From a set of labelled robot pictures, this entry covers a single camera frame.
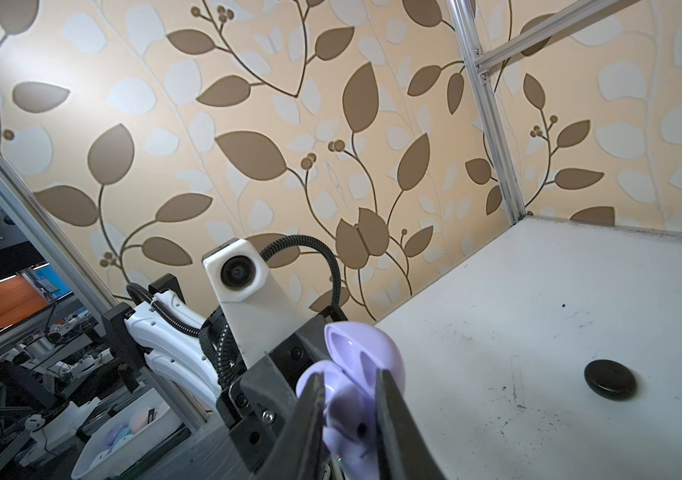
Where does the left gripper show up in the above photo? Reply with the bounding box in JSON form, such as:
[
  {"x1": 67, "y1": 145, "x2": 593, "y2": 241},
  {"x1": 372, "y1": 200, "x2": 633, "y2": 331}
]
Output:
[{"x1": 216, "y1": 314, "x2": 332, "y2": 474}]

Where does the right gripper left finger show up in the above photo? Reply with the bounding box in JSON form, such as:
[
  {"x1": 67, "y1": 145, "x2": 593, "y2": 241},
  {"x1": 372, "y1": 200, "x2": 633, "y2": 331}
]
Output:
[{"x1": 256, "y1": 373, "x2": 326, "y2": 480}]

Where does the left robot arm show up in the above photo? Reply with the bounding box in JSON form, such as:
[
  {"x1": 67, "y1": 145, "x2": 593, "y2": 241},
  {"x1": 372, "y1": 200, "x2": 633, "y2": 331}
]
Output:
[{"x1": 104, "y1": 234, "x2": 346, "y2": 473}]

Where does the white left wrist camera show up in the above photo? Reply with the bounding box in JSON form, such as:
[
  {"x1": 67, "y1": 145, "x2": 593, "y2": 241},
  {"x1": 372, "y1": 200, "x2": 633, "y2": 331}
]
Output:
[{"x1": 202, "y1": 239, "x2": 306, "y2": 368}]

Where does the purple round earbud case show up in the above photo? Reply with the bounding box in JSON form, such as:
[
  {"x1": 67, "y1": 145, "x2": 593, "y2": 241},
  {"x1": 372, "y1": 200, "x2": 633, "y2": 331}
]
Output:
[{"x1": 296, "y1": 321, "x2": 406, "y2": 479}]

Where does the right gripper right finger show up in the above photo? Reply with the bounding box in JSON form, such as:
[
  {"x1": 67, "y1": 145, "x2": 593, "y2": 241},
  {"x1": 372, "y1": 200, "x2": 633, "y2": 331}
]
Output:
[{"x1": 375, "y1": 369, "x2": 446, "y2": 480}]

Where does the black round earbud case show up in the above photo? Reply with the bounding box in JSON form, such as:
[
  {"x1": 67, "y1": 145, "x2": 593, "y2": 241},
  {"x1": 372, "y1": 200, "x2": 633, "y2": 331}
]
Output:
[{"x1": 584, "y1": 359, "x2": 638, "y2": 401}]

